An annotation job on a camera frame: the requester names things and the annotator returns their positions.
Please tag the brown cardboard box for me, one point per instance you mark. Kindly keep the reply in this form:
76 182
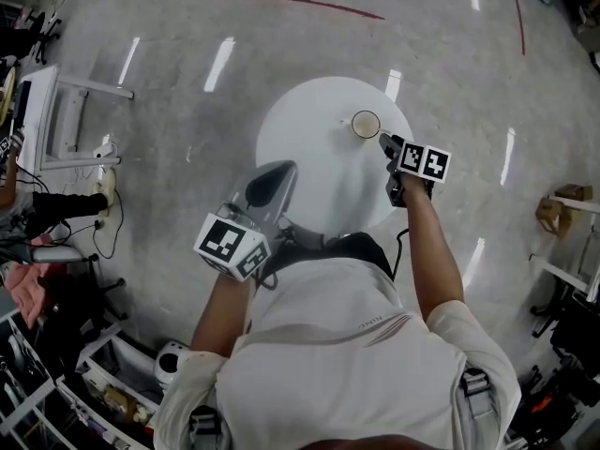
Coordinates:
558 209

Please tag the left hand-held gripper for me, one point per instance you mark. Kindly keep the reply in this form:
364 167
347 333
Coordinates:
229 246

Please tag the person's white shirt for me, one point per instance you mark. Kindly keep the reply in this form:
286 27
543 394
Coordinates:
337 359

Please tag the white desk with metal legs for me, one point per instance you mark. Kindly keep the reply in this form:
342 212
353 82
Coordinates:
51 110

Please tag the clear glass cup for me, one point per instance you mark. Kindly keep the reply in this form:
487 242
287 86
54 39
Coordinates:
365 124

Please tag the white open shelf rack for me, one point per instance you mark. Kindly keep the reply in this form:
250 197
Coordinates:
70 392

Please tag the black office chair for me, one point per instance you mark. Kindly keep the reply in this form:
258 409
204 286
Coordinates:
61 270
572 326

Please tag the pink cloth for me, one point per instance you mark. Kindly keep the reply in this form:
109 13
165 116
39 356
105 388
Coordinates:
28 284

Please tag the white floor power strip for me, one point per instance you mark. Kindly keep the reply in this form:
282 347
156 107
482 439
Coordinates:
105 150

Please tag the person's right forearm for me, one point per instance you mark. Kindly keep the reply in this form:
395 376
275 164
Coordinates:
433 251

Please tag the round white side table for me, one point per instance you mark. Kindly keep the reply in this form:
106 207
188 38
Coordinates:
323 167

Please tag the person's left forearm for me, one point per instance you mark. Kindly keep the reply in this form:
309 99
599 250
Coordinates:
225 317

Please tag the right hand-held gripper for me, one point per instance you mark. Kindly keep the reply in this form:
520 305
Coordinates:
424 162

